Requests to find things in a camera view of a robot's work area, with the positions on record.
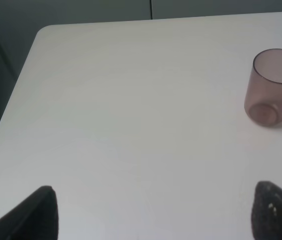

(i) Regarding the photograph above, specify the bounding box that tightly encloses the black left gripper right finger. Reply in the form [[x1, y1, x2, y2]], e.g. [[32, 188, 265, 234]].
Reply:
[[251, 181, 282, 240]]

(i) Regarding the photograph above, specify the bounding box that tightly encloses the pink translucent plastic cup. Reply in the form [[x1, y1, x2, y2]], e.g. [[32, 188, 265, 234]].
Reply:
[[244, 48, 282, 127]]

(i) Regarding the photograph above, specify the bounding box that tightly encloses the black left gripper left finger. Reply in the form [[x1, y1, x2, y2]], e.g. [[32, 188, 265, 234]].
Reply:
[[0, 185, 59, 240]]

